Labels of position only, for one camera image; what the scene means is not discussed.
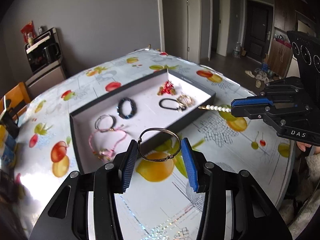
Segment fruit pattern tablecloth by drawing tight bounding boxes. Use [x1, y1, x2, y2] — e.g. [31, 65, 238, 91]
[15, 49, 293, 239]

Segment pearl hair clip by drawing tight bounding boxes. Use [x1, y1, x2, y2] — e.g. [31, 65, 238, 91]
[198, 105, 231, 113]

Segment gold wire bangle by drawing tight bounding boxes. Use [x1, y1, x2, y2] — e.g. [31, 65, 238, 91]
[137, 127, 182, 162]

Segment black hair tie with charm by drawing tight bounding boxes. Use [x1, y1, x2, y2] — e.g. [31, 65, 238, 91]
[158, 97, 188, 112]

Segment person's right hand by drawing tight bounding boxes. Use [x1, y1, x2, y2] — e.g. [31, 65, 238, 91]
[297, 142, 320, 156]

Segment wooden chair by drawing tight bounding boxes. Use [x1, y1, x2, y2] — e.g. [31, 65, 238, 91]
[1, 82, 31, 120]

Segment black mug with spoon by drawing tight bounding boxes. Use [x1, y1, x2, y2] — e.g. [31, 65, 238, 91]
[1, 96, 20, 139]

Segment black jewelry box tray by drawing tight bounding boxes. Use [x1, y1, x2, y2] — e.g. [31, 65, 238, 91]
[70, 70, 216, 173]

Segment black coffee machine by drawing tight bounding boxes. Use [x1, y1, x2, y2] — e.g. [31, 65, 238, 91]
[24, 28, 62, 74]

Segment red bead gold charm jewelry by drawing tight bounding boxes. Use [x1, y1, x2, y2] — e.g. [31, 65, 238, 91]
[157, 80, 176, 95]

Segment red snack bag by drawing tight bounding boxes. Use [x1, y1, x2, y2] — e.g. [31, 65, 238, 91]
[20, 21, 37, 43]

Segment silver bangle pair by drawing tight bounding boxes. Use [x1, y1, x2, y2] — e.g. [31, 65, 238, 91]
[94, 114, 116, 133]

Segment pink braided cord bracelet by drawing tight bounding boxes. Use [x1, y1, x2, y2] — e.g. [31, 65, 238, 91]
[88, 124, 128, 163]

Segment dark blue beaded bracelet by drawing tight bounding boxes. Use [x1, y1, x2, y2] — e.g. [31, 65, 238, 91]
[117, 96, 138, 120]

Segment grey cabinet under coffee machine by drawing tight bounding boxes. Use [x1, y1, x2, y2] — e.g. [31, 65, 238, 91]
[25, 65, 66, 99]

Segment yellow lid bottle front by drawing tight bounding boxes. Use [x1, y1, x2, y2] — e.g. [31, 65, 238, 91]
[0, 125, 17, 168]

